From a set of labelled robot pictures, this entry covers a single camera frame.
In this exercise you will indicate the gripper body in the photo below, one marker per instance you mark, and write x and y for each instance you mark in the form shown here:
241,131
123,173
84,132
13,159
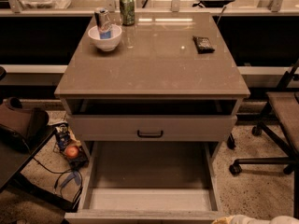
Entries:
249,220

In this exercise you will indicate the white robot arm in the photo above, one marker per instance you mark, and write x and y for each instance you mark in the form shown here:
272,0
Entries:
241,219

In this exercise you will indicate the grey drawer cabinet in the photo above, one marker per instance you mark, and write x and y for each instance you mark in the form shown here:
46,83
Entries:
156,70

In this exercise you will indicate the black office chair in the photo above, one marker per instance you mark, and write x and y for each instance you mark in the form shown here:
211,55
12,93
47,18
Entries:
285,106

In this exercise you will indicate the red apple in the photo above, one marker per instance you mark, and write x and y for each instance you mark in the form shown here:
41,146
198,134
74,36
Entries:
71,152

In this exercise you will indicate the blue chip bag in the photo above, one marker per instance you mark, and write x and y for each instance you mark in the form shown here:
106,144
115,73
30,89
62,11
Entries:
62,136

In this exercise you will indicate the white ceramic bowl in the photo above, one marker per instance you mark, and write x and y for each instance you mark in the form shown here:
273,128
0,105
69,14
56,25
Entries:
106,44

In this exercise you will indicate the black side table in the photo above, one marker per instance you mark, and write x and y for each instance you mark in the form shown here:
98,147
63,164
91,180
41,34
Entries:
15,155

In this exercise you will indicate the brown bag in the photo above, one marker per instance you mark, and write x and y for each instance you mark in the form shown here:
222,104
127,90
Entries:
19,126

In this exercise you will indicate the silver blue can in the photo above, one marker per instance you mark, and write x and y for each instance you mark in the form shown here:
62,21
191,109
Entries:
103,22

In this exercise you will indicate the green soda can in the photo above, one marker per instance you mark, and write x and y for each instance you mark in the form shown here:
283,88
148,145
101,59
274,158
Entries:
127,10

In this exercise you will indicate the upper drawer with black handle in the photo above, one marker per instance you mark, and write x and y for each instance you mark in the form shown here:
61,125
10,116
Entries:
207,128

